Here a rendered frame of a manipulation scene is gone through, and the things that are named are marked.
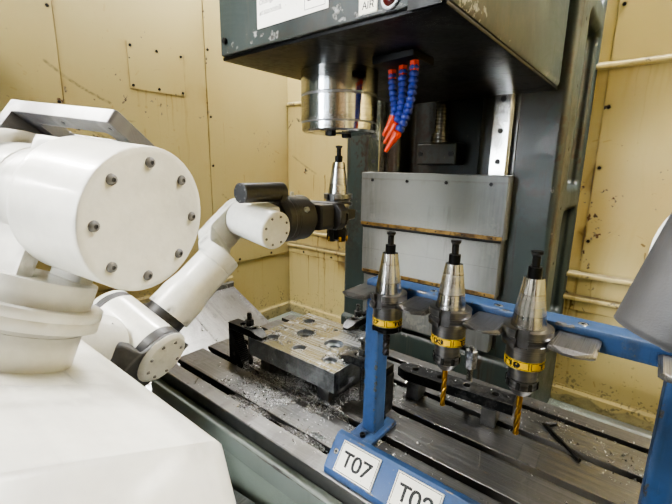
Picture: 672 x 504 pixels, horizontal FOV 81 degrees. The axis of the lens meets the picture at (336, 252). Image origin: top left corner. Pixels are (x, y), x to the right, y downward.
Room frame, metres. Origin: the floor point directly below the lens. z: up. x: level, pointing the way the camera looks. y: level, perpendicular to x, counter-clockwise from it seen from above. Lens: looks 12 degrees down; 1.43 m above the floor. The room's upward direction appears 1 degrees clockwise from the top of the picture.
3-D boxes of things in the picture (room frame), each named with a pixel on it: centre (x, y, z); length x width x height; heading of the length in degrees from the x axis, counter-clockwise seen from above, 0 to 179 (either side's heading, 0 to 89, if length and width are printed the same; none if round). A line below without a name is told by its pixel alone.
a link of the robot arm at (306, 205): (0.80, 0.06, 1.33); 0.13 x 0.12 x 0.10; 51
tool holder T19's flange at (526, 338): (0.50, -0.26, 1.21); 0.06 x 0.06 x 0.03
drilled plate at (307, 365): (0.96, 0.04, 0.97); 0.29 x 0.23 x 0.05; 51
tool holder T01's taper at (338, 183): (0.87, 0.00, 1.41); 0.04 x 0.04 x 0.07
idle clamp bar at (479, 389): (0.80, -0.27, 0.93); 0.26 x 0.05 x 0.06; 56
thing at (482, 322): (0.53, -0.22, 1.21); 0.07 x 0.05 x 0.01; 141
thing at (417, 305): (0.60, -0.13, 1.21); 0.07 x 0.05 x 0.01; 141
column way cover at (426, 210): (1.22, -0.28, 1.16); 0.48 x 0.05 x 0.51; 51
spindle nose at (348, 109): (0.87, 0.00, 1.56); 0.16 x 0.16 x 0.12
